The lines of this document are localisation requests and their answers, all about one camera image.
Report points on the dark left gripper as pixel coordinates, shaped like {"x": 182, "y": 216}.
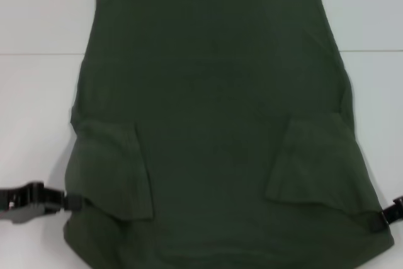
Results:
{"x": 22, "y": 199}

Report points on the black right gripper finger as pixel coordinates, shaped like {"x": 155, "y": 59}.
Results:
{"x": 378, "y": 223}

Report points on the dark green t-shirt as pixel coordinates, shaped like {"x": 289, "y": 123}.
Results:
{"x": 204, "y": 124}

